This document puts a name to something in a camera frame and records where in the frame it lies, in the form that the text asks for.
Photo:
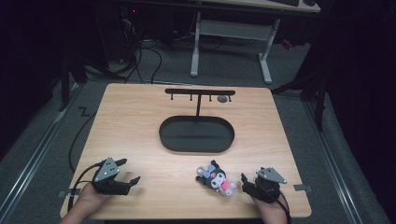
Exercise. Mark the grey round table grommet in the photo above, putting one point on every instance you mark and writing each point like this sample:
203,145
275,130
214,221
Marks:
222,99

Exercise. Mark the black computer mouse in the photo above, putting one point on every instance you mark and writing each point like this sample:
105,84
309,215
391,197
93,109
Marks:
309,2

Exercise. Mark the black keyboard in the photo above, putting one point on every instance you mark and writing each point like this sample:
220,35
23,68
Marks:
285,2

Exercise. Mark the grey tape strip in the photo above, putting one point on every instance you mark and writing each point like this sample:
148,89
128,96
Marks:
302,187

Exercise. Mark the red object under desk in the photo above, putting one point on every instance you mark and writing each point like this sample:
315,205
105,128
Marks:
286,44

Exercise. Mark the person's right hand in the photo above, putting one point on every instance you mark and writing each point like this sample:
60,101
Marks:
267,207

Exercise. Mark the white metal frame desk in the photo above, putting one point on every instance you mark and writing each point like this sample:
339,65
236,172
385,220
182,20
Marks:
236,29

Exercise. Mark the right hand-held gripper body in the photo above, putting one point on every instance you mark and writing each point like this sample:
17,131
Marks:
267,186

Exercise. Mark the black metal stand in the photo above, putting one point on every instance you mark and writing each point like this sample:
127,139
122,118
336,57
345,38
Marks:
311,93
66,84

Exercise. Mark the person's left hand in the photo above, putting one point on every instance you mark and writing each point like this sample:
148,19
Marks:
90,196

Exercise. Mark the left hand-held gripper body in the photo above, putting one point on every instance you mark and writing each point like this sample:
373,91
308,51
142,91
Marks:
107,183

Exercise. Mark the black hook rack with tray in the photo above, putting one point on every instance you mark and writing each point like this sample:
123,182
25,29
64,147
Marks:
196,134

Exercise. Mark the metal floor rail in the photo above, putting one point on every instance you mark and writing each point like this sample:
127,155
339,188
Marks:
34,152
334,161

